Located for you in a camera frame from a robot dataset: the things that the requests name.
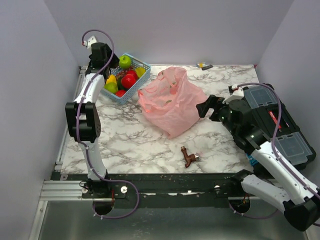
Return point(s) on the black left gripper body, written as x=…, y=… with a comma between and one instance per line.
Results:
x=113, y=61

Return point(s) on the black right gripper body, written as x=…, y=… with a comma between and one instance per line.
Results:
x=223, y=114

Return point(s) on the green fake apple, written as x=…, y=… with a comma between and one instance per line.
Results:
x=125, y=62

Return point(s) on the green fake fruit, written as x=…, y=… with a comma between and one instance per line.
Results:
x=111, y=87

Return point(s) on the red fake fruit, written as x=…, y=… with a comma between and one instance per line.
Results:
x=128, y=81
x=120, y=93

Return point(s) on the pink plastic bag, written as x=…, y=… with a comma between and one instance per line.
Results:
x=169, y=102

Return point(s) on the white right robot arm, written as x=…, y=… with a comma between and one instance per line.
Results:
x=298, y=198

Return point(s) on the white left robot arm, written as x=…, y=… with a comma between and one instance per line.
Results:
x=82, y=116

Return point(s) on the yellow fake pear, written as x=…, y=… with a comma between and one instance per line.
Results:
x=111, y=79

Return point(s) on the purple fake grapes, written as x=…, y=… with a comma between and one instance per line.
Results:
x=123, y=72

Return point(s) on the red fake pomegranate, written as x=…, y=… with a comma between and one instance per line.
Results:
x=133, y=73

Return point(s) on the green fake avocado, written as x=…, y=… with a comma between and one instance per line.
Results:
x=120, y=86

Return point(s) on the yellow fake starfruit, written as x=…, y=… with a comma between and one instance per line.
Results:
x=140, y=71

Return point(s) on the light blue plastic basket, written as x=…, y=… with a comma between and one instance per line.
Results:
x=130, y=92

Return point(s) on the yellow black small tool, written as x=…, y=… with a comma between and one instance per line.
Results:
x=203, y=66

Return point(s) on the black plastic toolbox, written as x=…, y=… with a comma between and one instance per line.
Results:
x=290, y=140

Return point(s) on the black mounting bar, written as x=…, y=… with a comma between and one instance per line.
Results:
x=160, y=190

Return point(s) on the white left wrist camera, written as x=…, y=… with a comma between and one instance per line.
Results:
x=90, y=41

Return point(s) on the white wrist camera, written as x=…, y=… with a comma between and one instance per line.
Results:
x=90, y=41
x=236, y=93

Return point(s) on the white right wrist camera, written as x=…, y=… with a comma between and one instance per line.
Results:
x=236, y=93

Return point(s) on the metal rail at table edge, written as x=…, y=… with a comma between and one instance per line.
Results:
x=65, y=137

